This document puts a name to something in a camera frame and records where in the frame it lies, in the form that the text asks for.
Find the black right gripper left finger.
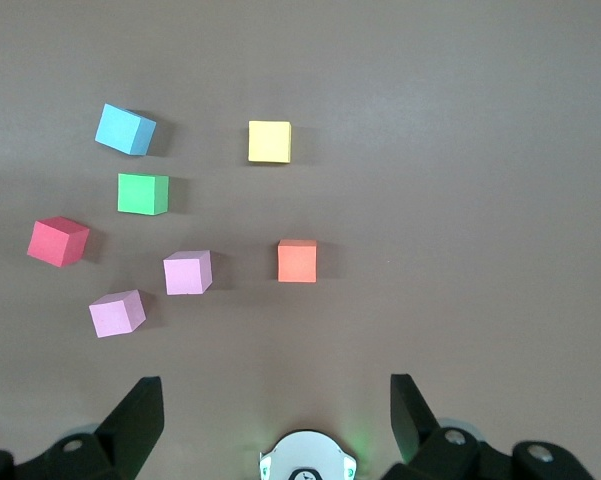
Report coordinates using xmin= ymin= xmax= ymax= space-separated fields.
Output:
xmin=0 ymin=375 xmax=165 ymax=480

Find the pink foam cube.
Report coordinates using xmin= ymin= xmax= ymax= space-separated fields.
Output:
xmin=88 ymin=289 xmax=147 ymax=339
xmin=162 ymin=249 xmax=214 ymax=297

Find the orange foam cube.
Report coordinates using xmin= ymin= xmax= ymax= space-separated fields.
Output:
xmin=276 ymin=238 xmax=319 ymax=284

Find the brown table cover mat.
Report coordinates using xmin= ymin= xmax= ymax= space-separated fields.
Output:
xmin=0 ymin=0 xmax=601 ymax=480

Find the green foam cube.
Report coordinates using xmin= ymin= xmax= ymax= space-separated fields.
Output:
xmin=116 ymin=172 xmax=171 ymax=217

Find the yellow foam cube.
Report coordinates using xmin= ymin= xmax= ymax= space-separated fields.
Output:
xmin=247 ymin=119 xmax=293 ymax=165

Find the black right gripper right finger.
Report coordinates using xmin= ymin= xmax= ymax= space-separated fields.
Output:
xmin=382 ymin=373 xmax=597 ymax=480

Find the light blue foam cube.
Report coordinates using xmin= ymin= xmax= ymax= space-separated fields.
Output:
xmin=94 ymin=102 xmax=158 ymax=157

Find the red foam cube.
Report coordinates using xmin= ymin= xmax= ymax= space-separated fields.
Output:
xmin=26 ymin=215 xmax=91 ymax=269

